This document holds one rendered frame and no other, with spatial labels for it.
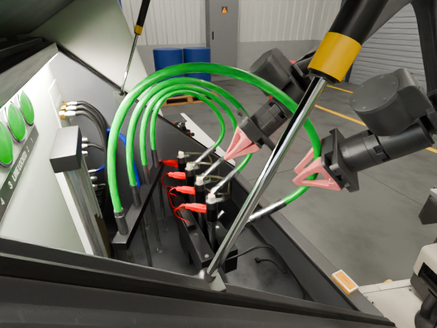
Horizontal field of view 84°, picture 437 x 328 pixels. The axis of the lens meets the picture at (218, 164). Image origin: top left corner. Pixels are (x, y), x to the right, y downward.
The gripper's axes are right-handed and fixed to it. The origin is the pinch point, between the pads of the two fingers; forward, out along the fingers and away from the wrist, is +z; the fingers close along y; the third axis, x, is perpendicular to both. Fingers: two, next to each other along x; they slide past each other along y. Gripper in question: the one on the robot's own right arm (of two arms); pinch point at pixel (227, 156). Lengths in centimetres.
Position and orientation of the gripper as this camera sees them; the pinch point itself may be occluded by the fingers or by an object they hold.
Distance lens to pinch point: 53.7
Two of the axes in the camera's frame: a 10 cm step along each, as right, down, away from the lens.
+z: -7.1, 6.6, 2.5
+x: 1.5, 4.9, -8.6
